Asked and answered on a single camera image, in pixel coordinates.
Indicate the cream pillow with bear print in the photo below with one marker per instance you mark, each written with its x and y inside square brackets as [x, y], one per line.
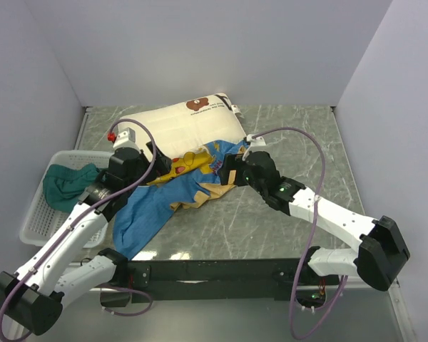
[187, 126]

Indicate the black base beam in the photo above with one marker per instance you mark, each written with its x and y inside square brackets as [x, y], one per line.
[209, 279]

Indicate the blue and yellow pillowcase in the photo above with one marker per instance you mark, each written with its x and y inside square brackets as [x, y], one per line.
[193, 180]

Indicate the green cloth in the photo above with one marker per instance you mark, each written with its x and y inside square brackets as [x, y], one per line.
[62, 186]

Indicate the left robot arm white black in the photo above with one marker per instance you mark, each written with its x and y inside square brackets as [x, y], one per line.
[36, 294]

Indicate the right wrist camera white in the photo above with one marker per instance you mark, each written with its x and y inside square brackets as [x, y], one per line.
[252, 141]

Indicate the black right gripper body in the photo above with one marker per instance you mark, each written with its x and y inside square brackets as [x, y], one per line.
[249, 180]

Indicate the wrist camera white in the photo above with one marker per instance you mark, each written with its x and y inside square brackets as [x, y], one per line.
[125, 138]
[252, 141]

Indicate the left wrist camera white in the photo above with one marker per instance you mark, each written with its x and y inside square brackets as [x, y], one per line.
[125, 138]

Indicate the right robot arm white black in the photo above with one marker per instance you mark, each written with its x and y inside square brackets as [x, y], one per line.
[376, 251]

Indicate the aluminium rail frame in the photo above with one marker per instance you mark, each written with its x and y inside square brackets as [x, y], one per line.
[377, 315]

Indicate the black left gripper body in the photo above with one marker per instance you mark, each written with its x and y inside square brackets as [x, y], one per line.
[144, 167]

